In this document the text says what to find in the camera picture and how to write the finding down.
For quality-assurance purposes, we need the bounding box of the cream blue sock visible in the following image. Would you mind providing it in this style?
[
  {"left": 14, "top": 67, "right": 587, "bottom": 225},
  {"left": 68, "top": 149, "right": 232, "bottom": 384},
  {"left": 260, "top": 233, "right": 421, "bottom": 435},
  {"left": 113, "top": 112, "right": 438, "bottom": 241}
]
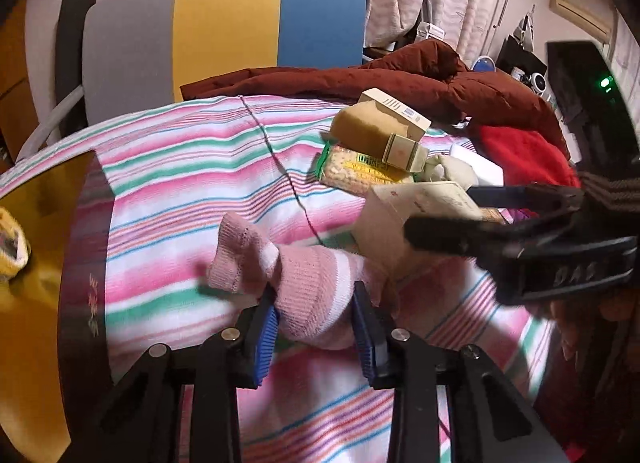
[{"left": 414, "top": 154, "right": 478, "bottom": 190}]

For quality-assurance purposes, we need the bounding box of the cream medicine box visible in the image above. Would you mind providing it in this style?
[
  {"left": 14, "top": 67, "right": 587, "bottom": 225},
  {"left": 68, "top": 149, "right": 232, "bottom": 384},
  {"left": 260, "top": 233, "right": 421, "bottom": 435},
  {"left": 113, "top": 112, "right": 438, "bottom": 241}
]
[{"left": 352, "top": 181, "right": 484, "bottom": 281}]

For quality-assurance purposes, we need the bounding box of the pink striped sock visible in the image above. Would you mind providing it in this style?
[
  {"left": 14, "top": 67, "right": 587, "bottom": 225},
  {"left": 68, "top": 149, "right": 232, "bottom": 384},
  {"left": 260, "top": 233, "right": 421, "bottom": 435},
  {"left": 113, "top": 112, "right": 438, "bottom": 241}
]
[{"left": 207, "top": 212, "right": 397, "bottom": 350}]

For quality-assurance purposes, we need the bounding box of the long cream carton box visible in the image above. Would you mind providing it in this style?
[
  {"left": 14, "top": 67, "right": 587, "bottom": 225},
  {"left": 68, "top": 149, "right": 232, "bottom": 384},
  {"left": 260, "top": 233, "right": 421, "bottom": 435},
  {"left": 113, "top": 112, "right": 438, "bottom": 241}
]
[{"left": 359, "top": 88, "right": 432, "bottom": 142}]

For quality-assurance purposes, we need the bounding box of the yellow cracker packet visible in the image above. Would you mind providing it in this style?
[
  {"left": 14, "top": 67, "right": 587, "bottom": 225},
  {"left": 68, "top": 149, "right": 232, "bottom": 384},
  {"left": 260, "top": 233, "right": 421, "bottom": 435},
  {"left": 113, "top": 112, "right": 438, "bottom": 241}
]
[{"left": 314, "top": 142, "right": 414, "bottom": 196}]

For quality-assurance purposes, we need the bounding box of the tan sponge block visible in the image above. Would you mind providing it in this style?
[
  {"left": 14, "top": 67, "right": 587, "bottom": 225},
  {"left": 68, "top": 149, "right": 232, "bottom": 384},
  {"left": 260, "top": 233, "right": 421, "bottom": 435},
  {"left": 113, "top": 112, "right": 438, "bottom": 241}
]
[{"left": 330, "top": 101, "right": 404, "bottom": 160}]

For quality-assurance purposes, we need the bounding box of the right hand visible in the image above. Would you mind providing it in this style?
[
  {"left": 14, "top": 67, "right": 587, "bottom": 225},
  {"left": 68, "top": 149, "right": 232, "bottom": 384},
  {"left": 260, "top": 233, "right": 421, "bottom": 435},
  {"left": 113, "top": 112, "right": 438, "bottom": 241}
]
[{"left": 544, "top": 289, "right": 639, "bottom": 397}]

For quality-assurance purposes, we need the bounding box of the red fleece cloth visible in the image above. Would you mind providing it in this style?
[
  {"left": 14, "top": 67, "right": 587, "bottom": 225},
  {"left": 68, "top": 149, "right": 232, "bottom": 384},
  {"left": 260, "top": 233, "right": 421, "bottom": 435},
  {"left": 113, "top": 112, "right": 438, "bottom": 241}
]
[{"left": 469, "top": 125, "right": 580, "bottom": 188}]

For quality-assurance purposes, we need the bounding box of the black box green light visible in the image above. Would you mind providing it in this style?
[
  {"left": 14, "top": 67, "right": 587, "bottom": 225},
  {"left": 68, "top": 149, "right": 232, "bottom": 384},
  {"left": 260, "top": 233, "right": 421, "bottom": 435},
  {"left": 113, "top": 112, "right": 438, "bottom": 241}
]
[{"left": 546, "top": 40, "right": 639, "bottom": 180}]

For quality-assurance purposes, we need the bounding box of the striped pink green tablecloth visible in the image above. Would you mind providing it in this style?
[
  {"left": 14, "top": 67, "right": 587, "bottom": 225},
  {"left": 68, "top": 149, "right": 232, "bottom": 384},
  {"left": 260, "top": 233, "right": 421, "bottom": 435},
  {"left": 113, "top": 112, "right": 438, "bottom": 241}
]
[{"left": 1, "top": 97, "right": 552, "bottom": 462}]

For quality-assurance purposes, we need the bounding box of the gold metal tray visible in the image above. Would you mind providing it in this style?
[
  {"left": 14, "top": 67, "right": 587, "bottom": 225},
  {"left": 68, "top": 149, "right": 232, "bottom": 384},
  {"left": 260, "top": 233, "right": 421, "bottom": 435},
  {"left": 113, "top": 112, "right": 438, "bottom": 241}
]
[{"left": 0, "top": 152, "right": 94, "bottom": 462}]

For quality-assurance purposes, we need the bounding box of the grey yellow blue chair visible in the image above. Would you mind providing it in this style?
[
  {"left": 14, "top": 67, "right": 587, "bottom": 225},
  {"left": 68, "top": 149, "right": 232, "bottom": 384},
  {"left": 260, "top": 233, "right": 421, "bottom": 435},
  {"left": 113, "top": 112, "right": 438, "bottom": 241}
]
[{"left": 17, "top": 0, "right": 369, "bottom": 160}]

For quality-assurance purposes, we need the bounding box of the black rolled mat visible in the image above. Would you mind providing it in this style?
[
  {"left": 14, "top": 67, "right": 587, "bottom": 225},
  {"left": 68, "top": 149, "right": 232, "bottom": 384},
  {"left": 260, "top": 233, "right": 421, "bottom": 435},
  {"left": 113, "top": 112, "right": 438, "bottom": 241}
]
[{"left": 54, "top": 0, "right": 96, "bottom": 103}]

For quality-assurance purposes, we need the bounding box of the wall air conditioner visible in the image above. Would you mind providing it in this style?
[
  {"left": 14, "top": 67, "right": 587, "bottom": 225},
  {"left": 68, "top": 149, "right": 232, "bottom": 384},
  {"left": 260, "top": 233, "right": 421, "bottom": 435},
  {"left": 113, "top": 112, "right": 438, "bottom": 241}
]
[{"left": 549, "top": 0, "right": 612, "bottom": 45}]

